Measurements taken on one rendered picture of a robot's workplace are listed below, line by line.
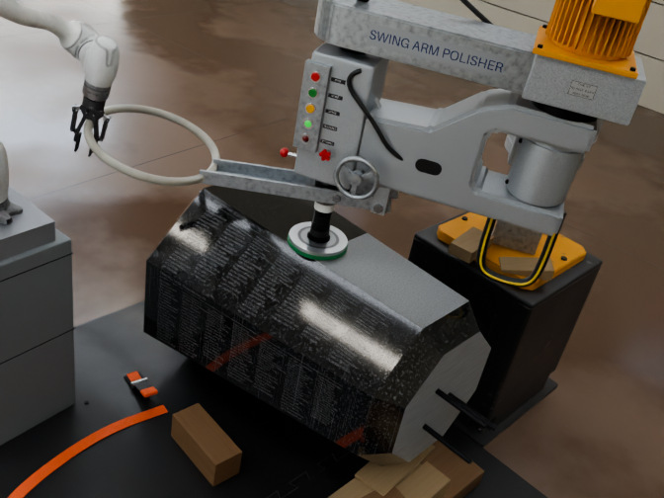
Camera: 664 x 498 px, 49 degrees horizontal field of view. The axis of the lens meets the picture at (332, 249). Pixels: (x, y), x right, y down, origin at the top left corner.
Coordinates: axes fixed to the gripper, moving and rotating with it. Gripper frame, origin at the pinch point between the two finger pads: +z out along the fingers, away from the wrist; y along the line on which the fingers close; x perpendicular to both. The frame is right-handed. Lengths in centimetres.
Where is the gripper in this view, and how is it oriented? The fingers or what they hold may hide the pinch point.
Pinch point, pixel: (84, 144)
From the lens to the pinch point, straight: 283.0
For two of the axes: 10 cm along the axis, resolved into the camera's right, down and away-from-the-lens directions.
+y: 9.3, 3.2, 1.7
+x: 0.5, -5.7, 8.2
